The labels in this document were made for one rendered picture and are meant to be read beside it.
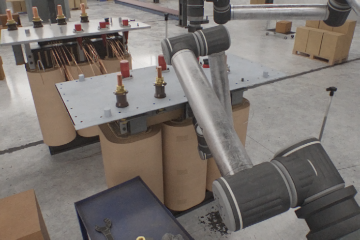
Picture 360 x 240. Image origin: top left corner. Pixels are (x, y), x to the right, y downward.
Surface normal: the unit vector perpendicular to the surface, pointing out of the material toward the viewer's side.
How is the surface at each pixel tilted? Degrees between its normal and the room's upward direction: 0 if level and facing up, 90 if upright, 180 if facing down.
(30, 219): 0
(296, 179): 42
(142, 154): 90
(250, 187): 30
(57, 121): 90
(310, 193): 61
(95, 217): 0
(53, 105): 90
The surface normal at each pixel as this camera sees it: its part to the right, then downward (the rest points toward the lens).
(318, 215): -0.79, -0.07
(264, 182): -0.06, -0.61
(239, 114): 0.51, 0.38
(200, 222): 0.00, -0.90
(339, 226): -0.48, -0.32
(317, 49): -0.84, 0.24
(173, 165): -0.29, 0.42
